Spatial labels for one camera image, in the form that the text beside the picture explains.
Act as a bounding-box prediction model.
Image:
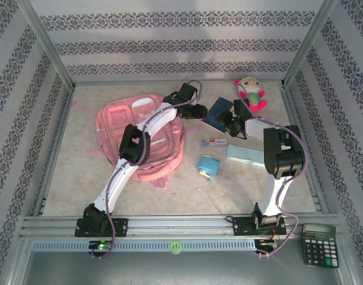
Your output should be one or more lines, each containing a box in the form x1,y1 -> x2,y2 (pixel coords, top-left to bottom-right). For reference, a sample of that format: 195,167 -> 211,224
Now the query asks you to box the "blue pencil sharpener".
198,154 -> 221,184

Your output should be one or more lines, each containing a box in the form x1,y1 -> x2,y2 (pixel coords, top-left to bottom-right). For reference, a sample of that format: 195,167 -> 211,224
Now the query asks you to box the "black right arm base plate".
231,216 -> 288,238

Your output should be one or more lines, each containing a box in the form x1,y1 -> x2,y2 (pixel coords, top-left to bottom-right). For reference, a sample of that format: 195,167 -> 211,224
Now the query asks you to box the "black desk calculator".
301,223 -> 340,270

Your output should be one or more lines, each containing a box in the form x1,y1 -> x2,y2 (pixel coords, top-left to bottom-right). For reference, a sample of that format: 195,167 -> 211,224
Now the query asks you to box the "clear pencil lead box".
199,137 -> 228,148

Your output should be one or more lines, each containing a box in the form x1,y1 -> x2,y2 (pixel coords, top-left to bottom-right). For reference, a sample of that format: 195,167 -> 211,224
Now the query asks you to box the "aluminium frame post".
281,0 -> 339,90
15,0 -> 77,90

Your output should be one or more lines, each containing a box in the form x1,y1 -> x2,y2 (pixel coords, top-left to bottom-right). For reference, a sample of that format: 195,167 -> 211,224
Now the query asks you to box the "dark blue notebook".
201,96 -> 236,135

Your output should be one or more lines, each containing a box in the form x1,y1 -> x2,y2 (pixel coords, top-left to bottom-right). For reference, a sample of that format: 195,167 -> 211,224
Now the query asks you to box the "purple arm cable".
91,79 -> 203,261
234,79 -> 307,259

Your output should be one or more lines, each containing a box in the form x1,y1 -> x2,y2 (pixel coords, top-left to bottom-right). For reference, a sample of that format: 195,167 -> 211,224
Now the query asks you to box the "aluminium table side rail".
33,85 -> 76,217
281,83 -> 330,214

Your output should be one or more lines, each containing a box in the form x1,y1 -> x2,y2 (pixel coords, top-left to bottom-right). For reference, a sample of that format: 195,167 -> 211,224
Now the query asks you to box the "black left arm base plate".
74,217 -> 129,238

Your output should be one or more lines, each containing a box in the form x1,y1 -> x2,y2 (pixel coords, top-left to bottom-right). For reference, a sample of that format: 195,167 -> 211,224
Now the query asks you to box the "light blue pencil case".
225,144 -> 267,167

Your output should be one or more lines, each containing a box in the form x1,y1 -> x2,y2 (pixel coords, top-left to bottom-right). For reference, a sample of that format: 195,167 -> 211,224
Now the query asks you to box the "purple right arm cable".
234,79 -> 307,259

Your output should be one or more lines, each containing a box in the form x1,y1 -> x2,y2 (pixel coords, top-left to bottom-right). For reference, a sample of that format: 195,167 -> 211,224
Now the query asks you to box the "pink student backpack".
71,93 -> 205,189

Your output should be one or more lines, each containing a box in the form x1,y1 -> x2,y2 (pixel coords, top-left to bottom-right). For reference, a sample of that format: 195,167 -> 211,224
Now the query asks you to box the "small controller circuit board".
88,240 -> 114,251
254,239 -> 279,251

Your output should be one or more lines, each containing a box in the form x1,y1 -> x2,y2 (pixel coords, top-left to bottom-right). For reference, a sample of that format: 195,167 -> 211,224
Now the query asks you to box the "aluminium table back rail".
72,77 -> 286,87

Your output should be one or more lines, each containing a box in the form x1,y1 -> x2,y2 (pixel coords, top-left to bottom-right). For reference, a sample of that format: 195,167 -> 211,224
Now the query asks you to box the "aluminium mounting rail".
20,214 -> 339,238

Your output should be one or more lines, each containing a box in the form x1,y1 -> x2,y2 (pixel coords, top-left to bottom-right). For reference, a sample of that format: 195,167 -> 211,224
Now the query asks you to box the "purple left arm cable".
91,79 -> 203,261

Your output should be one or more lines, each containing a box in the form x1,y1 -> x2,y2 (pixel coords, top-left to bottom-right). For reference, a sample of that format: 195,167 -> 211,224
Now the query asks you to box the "slotted grey cable tray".
31,239 -> 257,253

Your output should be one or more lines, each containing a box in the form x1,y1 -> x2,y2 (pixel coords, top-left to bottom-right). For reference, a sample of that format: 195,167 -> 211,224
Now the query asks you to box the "green tape ring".
170,240 -> 186,255

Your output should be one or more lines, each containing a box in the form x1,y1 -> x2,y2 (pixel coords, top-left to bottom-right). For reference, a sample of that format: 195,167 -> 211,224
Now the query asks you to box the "white pink plush toy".
233,75 -> 269,113

